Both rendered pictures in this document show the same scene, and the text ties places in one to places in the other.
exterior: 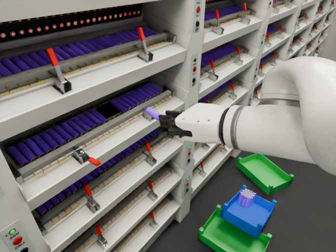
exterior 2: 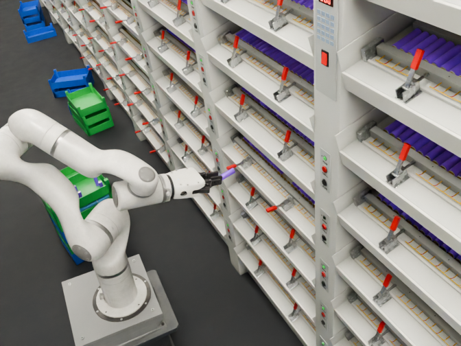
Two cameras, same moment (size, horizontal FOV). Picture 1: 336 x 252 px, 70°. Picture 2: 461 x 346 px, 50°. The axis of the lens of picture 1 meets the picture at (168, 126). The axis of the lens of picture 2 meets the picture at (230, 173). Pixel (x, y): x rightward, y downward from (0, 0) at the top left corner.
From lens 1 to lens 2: 1.64 m
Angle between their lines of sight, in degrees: 88
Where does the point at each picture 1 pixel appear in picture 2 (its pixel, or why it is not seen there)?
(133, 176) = (274, 233)
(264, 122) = not seen: hidden behind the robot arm
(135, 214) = (276, 266)
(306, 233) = not seen: outside the picture
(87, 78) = (253, 125)
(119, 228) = (265, 253)
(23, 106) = (226, 108)
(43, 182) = (231, 152)
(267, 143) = not seen: hidden behind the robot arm
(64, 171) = (237, 159)
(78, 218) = (245, 198)
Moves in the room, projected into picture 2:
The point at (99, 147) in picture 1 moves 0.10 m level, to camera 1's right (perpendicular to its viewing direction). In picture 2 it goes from (254, 174) to (244, 191)
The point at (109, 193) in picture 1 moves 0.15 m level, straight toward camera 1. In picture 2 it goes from (261, 215) to (221, 216)
